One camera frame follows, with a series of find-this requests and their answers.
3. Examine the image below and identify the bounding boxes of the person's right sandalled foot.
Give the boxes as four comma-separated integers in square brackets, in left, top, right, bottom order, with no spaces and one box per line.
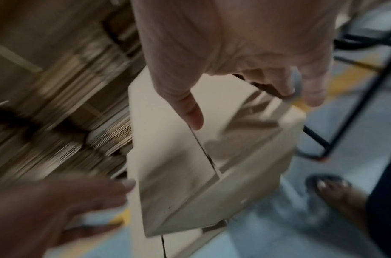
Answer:
[306,173,375,232]

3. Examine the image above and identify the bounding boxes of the person's right hand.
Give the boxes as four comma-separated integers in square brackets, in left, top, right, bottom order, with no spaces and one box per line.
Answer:
[130,0,349,131]

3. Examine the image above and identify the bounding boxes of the black metal table frame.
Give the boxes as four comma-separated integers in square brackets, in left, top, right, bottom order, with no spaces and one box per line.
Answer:
[296,15,391,162]

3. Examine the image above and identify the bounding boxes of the person's left hand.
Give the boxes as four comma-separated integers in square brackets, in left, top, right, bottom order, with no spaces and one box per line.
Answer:
[0,173,136,258]

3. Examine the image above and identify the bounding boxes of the wall of cardboard stacks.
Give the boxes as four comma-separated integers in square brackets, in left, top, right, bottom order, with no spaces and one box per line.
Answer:
[0,0,149,183]

